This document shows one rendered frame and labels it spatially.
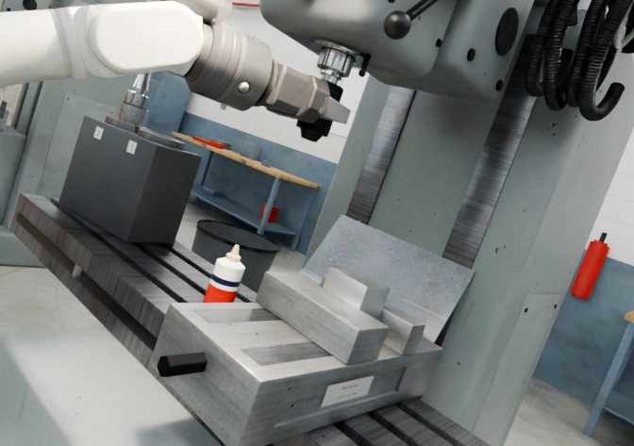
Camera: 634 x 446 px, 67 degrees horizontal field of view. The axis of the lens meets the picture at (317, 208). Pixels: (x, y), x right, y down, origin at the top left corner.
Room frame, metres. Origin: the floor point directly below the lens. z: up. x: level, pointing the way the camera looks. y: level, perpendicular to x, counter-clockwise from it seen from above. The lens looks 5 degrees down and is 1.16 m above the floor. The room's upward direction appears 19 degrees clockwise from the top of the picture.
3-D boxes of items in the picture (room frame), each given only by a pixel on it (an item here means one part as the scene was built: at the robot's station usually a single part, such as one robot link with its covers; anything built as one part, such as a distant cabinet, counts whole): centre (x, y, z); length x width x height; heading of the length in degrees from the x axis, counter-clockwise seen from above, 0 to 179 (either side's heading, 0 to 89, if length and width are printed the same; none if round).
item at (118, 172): (0.96, 0.37, 1.00); 0.22 x 0.12 x 0.20; 62
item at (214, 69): (0.56, 0.21, 1.24); 0.11 x 0.11 x 0.11; 37
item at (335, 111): (0.65, 0.02, 1.23); 0.06 x 0.02 x 0.03; 127
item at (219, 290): (0.65, 0.09, 0.96); 0.04 x 0.04 x 0.11
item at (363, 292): (0.58, -0.08, 1.01); 0.06 x 0.05 x 0.06; 50
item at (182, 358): (0.41, 0.07, 0.95); 0.04 x 0.02 x 0.02; 140
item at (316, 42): (0.68, 0.04, 1.31); 0.09 x 0.09 x 0.01
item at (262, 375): (0.56, -0.06, 0.96); 0.35 x 0.15 x 0.11; 140
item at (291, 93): (0.62, 0.12, 1.23); 0.13 x 0.12 x 0.10; 37
